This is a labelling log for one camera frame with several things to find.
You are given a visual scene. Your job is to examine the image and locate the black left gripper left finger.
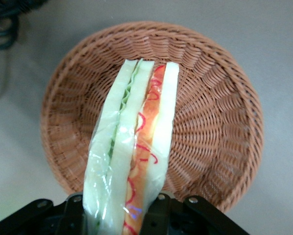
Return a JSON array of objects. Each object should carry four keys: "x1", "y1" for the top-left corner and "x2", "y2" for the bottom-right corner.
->
[{"x1": 62, "y1": 193, "x2": 88, "y2": 235}]

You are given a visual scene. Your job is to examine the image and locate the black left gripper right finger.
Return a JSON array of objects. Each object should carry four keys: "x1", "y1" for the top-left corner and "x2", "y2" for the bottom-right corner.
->
[{"x1": 138, "y1": 192, "x2": 177, "y2": 235}]

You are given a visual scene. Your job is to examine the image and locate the triangle sandwich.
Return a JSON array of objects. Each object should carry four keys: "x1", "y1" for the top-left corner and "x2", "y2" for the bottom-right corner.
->
[{"x1": 83, "y1": 58, "x2": 180, "y2": 235}]

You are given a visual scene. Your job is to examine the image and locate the brown round wicker basket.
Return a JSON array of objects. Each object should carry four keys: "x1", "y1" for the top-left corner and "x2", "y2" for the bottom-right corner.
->
[{"x1": 40, "y1": 21, "x2": 264, "y2": 214}]

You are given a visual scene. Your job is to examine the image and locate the black power cable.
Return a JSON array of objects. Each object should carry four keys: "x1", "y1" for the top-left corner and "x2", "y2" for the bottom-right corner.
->
[{"x1": 0, "y1": 0, "x2": 50, "y2": 51}]

